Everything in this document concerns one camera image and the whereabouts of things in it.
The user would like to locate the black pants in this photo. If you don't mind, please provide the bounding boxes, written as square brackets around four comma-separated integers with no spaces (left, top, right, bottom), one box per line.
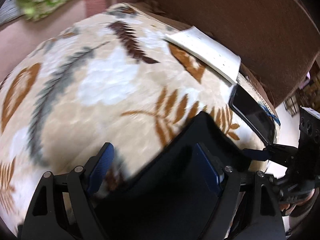
[96,112,249,239]

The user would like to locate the person's right hand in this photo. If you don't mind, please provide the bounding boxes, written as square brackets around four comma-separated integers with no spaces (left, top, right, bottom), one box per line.
[279,189,319,218]

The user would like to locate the black smartphone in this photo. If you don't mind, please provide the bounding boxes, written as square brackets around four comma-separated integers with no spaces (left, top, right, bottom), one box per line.
[229,85,276,146]

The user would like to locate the brown wooden headboard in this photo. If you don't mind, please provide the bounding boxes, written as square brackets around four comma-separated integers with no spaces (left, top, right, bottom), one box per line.
[141,0,319,105]

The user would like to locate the beige leaf-pattern blanket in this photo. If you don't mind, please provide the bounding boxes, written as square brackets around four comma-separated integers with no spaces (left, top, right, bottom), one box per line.
[1,3,273,236]

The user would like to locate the grey quilted blanket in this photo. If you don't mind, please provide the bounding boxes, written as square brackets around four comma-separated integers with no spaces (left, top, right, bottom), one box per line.
[0,0,23,26]

